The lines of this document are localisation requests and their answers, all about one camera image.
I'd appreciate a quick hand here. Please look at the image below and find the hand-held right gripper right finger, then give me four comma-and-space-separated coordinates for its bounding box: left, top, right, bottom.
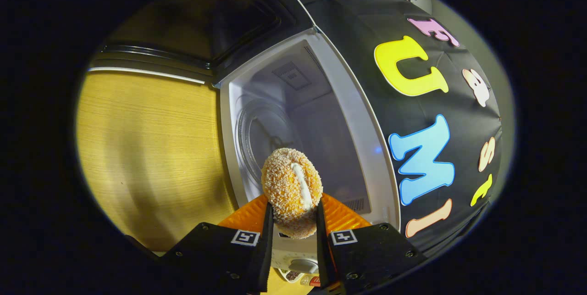
315, 192, 426, 295

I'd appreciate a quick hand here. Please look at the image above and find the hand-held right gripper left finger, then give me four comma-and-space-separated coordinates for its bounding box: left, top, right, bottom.
160, 193, 275, 295

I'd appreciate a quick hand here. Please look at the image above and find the glass turntable plate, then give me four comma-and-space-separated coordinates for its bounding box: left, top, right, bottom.
236, 98, 305, 185

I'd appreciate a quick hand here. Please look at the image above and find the black backdrop cloth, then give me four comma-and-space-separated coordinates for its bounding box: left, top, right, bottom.
275, 0, 504, 255

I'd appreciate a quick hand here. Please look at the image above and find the crumbed bread roll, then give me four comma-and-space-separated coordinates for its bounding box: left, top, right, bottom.
261, 148, 323, 239

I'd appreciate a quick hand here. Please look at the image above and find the white microwave oven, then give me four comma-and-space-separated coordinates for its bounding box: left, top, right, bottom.
88, 0, 402, 275

